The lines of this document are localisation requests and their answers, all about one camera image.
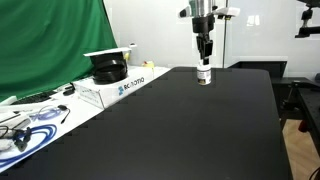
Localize white Robotiq cardboard box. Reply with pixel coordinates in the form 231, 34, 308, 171
73, 66, 154, 109

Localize white pill bottle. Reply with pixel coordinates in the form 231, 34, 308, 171
197, 64, 211, 85

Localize black coiled strap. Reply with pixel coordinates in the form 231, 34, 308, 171
91, 59, 129, 85

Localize black keyboard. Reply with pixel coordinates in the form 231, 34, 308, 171
13, 90, 56, 105

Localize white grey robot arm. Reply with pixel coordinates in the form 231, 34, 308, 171
189, 0, 215, 65

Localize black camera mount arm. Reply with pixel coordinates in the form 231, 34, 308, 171
294, 0, 320, 39

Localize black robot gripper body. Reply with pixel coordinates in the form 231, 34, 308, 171
192, 15, 215, 41

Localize blue coiled cable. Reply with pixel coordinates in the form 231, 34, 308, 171
0, 123, 58, 169

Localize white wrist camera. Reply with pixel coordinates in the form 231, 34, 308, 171
213, 7, 240, 19

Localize green backdrop cloth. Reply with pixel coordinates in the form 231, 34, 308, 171
0, 0, 117, 100

